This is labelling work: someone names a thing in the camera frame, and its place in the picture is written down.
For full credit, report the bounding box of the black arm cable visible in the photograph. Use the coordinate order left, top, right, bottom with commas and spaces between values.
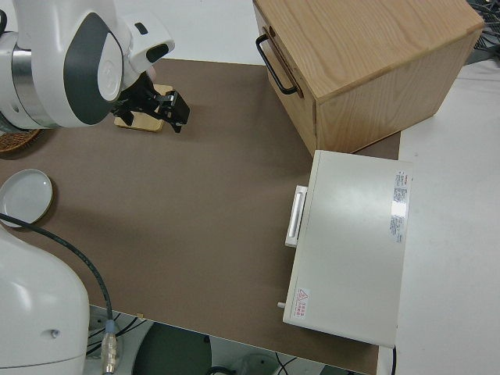
0, 212, 119, 374

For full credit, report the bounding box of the wooden drawer cabinet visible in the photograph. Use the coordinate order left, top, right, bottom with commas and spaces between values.
252, 0, 485, 154

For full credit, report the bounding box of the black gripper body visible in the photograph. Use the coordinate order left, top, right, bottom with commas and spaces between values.
119, 72, 157, 113

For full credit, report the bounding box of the black cabinet drawer handle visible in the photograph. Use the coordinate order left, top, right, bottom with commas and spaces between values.
255, 34, 299, 96

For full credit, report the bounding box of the white toaster oven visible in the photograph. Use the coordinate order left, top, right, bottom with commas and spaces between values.
281, 149, 414, 348

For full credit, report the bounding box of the wooden mug rack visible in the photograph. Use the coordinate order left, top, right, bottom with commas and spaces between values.
113, 84, 175, 134

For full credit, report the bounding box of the gray round plate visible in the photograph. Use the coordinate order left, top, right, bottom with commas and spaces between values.
0, 168, 55, 228

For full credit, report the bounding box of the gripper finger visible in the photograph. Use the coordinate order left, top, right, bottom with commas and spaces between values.
155, 90, 191, 134
112, 105, 136, 127

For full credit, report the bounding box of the round wicker basket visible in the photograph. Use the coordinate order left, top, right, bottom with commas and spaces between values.
0, 128, 44, 154

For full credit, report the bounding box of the dark round pedestal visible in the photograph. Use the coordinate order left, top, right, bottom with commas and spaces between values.
132, 323, 214, 375

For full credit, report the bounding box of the brown table mat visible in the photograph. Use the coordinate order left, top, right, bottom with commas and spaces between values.
0, 58, 402, 375

